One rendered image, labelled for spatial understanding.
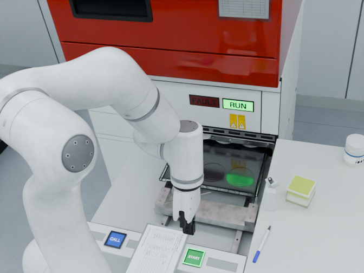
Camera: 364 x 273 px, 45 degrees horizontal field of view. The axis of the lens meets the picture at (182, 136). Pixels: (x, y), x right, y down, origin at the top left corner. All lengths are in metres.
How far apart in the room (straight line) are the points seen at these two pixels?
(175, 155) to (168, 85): 0.66
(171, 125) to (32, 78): 0.30
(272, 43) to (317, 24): 1.70
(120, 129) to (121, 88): 1.17
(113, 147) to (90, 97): 1.29
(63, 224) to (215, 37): 0.84
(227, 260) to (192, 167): 0.39
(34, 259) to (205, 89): 0.91
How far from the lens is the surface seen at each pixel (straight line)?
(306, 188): 1.42
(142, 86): 0.79
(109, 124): 1.93
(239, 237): 1.51
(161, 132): 0.89
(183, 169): 1.05
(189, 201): 1.10
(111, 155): 2.07
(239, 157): 1.69
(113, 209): 1.70
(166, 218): 1.58
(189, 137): 1.00
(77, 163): 0.65
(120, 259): 1.41
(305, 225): 1.41
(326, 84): 3.32
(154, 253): 1.37
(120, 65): 0.74
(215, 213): 1.54
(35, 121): 0.66
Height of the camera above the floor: 2.08
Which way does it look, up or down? 41 degrees down
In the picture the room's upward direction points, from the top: 8 degrees counter-clockwise
